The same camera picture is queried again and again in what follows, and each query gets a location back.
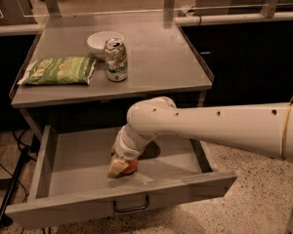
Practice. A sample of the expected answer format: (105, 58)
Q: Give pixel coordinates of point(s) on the green chip bag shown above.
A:
(59, 71)

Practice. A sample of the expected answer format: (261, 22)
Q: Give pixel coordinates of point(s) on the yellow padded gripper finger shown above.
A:
(117, 166)

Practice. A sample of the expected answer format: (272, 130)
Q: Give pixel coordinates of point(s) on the white ceramic bowl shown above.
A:
(96, 42)

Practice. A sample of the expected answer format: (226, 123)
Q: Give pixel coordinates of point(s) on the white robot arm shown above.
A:
(265, 129)

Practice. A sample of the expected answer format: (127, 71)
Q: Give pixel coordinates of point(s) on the black drawer handle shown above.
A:
(131, 204)

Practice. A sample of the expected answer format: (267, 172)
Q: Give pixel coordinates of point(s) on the black stand leg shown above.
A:
(11, 188)

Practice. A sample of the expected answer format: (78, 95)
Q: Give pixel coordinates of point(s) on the green white soda can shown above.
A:
(116, 63)

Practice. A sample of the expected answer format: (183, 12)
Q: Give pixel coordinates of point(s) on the orange fruit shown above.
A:
(131, 168)

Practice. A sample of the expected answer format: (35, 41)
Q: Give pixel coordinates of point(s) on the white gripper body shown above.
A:
(126, 152)

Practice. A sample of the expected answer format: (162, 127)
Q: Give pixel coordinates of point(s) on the grey open drawer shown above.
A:
(70, 181)

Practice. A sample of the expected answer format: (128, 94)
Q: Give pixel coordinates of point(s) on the grey cabinet counter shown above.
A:
(160, 61)

